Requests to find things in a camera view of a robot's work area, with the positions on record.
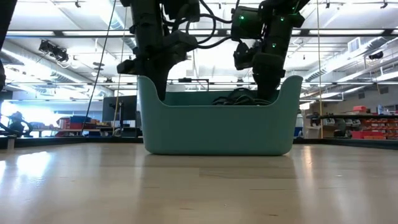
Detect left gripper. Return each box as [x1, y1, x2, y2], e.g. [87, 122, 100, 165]
[117, 30, 198, 101]

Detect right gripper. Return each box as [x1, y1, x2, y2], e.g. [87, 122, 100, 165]
[233, 40, 287, 101]

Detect long thin black cable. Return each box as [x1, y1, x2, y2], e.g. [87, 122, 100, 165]
[228, 87, 259, 101]

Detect black cable with purple tie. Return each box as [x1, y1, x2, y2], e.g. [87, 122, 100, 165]
[211, 95, 272, 106]

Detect teal plastic bin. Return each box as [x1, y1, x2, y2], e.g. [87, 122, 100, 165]
[137, 74, 304, 156]

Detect black monitor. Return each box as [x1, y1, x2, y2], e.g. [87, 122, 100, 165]
[102, 95, 139, 129]

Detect red and blue boxes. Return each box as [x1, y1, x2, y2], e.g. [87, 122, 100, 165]
[57, 115, 101, 130]

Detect red parts drawer cabinet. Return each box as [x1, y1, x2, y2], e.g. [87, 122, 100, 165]
[351, 117, 398, 140]

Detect thin tan hanging cable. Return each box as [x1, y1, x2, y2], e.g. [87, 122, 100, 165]
[112, 6, 129, 134]

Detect hanging black cable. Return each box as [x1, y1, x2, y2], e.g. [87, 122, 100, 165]
[81, 0, 118, 136]

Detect black ceiling camera with cable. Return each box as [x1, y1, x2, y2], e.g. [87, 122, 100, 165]
[38, 39, 70, 63]

